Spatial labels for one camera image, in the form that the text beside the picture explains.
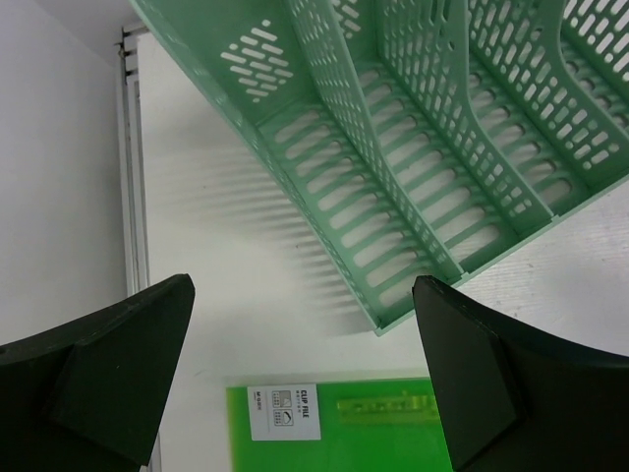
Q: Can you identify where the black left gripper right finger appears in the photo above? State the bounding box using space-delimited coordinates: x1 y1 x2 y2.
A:
412 276 628 471

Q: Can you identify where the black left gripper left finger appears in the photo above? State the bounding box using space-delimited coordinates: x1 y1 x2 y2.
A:
1 273 196 471

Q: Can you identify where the green plastic folder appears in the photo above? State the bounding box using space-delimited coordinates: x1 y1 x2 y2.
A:
227 378 452 471

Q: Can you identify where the mint green file organizer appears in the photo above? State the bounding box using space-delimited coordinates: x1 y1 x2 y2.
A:
134 1 628 334

